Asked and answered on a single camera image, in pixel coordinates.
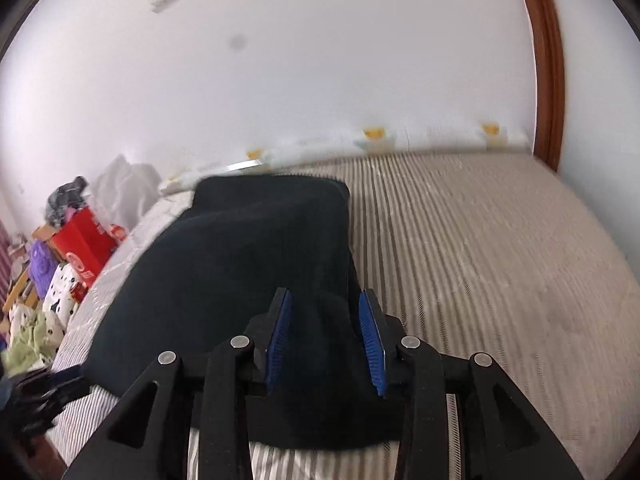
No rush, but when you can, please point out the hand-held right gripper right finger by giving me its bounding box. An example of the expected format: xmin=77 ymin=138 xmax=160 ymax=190
xmin=357 ymin=288 xmax=586 ymax=480

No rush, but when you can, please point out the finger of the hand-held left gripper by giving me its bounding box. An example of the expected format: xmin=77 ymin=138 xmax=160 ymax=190
xmin=50 ymin=366 xmax=92 ymax=406

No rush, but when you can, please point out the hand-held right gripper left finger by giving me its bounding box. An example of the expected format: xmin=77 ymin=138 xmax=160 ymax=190
xmin=62 ymin=287 xmax=293 ymax=480

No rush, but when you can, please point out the black t-shirt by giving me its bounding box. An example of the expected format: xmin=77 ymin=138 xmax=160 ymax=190
xmin=82 ymin=174 xmax=401 ymax=451

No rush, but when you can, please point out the green bed sheet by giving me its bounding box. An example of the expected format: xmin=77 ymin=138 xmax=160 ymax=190
xmin=0 ymin=310 xmax=63 ymax=376

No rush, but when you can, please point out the white black-spotted cloth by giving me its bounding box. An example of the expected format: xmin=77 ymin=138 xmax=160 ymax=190
xmin=7 ymin=262 xmax=83 ymax=346

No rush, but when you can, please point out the wooden nightstand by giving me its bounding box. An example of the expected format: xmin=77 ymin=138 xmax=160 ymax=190
xmin=2 ymin=225 xmax=56 ymax=313

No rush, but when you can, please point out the purple bag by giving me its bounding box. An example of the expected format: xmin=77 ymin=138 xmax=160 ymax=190
xmin=29 ymin=240 xmax=60 ymax=286

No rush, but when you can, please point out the striped bed mattress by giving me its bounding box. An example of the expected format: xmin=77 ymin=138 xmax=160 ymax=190
xmin=50 ymin=152 xmax=633 ymax=480

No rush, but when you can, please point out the red paper bag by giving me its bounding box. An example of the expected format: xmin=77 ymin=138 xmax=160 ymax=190
xmin=52 ymin=206 xmax=128 ymax=281

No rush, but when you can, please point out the dark plaid cloth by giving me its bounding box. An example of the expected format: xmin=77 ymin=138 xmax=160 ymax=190
xmin=47 ymin=176 xmax=90 ymax=226

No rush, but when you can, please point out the white plastic bag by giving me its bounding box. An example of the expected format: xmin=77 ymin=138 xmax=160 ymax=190
xmin=92 ymin=154 xmax=163 ymax=233

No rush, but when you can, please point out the brown wooden door frame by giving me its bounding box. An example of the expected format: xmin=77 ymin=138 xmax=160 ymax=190
xmin=512 ymin=0 xmax=566 ymax=171

